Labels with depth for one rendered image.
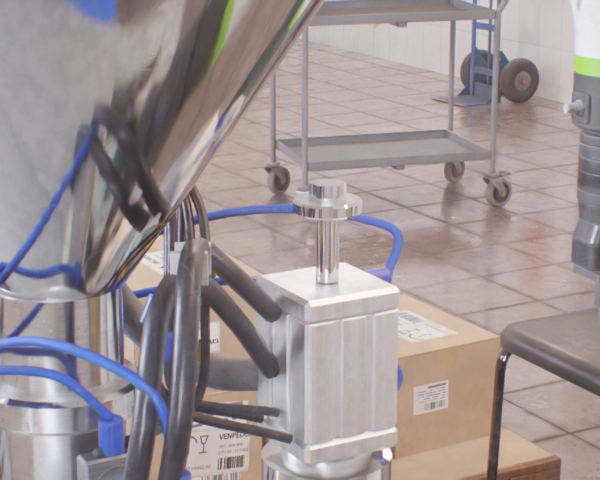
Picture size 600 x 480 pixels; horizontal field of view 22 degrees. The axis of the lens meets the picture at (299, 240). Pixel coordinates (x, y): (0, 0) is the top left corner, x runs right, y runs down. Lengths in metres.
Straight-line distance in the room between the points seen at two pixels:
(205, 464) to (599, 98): 2.06
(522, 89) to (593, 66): 7.64
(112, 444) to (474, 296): 4.88
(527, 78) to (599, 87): 7.66
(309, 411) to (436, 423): 3.10
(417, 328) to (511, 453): 0.38
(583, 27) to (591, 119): 0.09
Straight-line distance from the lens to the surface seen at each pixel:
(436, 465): 3.70
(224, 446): 3.47
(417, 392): 3.70
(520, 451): 3.80
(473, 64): 9.37
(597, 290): 1.60
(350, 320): 0.66
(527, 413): 4.45
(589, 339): 3.12
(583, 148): 1.59
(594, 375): 2.95
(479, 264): 5.87
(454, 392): 3.77
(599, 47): 1.55
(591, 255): 1.59
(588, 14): 1.54
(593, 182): 1.58
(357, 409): 0.68
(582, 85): 1.56
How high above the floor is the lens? 1.60
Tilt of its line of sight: 15 degrees down
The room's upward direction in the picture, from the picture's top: straight up
